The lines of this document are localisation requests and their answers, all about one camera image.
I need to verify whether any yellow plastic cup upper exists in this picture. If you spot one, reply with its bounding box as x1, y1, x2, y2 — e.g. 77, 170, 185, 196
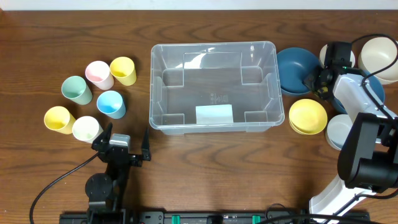
109, 57, 137, 86

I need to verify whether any yellow bowl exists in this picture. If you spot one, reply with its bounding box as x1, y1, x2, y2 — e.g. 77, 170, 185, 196
289, 99, 328, 135

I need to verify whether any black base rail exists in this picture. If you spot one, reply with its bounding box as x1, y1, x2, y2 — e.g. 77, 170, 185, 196
58, 210, 371, 224

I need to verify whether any dark blue bowl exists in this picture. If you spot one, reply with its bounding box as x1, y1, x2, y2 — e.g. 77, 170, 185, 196
277, 47, 320, 96
328, 67, 386, 114

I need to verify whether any pale white-green plastic cup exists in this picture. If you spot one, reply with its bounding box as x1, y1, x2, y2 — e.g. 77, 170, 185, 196
72, 116, 103, 144

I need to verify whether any clear plastic storage bin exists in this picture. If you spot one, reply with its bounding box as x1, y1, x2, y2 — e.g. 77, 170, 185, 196
149, 41, 285, 135

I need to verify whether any pink plastic cup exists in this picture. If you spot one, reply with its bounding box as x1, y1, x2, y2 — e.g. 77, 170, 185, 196
85, 60, 114, 90

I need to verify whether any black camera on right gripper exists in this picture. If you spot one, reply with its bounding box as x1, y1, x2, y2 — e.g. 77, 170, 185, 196
323, 42, 353, 68

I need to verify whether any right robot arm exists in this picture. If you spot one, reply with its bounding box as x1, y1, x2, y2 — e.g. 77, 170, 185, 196
306, 67, 397, 223

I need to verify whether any light grey-blue bowl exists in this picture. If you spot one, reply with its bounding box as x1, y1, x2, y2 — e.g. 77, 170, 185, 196
325, 114, 353, 151

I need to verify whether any silver camera on left gripper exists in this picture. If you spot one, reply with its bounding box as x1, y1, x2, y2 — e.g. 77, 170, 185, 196
109, 133, 131, 148

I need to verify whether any yellow plastic cup lower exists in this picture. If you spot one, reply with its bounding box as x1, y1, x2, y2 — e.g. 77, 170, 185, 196
44, 106, 76, 134

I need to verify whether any small white bowl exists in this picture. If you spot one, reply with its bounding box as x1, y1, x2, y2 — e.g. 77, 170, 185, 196
319, 45, 356, 67

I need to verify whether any white label on bin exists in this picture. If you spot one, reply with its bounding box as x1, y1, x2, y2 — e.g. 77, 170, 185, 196
195, 105, 234, 124

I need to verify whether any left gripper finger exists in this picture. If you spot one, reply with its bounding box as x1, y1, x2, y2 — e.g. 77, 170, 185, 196
91, 123, 113, 152
141, 128, 151, 161

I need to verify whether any blue plastic cup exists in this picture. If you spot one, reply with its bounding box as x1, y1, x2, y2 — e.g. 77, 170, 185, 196
96, 90, 126, 119

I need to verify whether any yellow plastic cup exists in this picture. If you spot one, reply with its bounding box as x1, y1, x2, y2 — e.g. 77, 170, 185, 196
109, 57, 137, 86
44, 106, 76, 134

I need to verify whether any large beige bowl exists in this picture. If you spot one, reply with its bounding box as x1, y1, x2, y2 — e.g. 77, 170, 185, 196
358, 37, 397, 85

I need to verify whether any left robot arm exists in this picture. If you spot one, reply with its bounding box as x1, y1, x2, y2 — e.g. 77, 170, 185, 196
85, 123, 151, 223

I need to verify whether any green plastic cup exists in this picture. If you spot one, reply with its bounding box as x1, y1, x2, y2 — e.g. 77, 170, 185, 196
62, 76, 93, 105

